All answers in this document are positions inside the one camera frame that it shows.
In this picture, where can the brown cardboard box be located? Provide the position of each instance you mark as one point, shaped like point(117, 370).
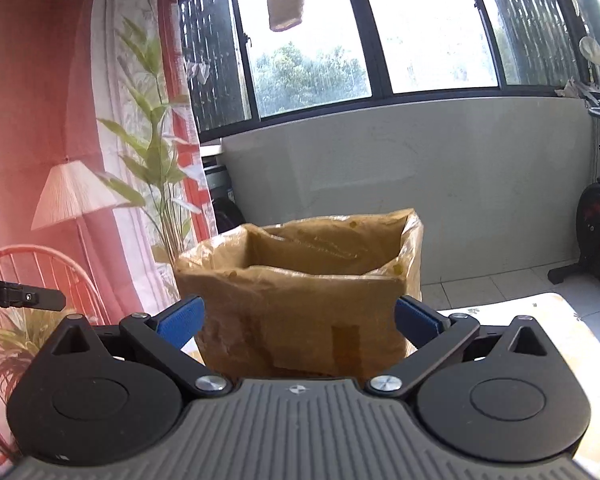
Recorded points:
point(290, 320)

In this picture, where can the beige rag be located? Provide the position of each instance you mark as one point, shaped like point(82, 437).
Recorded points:
point(570, 89)

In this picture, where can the small white hanging cloth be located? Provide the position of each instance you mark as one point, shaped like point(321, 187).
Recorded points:
point(199, 72)

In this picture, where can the black framed window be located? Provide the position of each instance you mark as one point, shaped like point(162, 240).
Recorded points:
point(377, 50)

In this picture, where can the dark appliance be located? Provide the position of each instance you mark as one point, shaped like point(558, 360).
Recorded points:
point(225, 210)

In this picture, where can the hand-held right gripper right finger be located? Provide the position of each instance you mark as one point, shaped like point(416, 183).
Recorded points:
point(420, 321)

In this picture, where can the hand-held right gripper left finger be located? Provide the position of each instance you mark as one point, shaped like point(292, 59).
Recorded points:
point(182, 322)

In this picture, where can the white plastic bag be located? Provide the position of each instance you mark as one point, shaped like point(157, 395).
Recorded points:
point(592, 50)

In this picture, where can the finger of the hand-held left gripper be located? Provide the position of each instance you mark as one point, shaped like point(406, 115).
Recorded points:
point(30, 297)

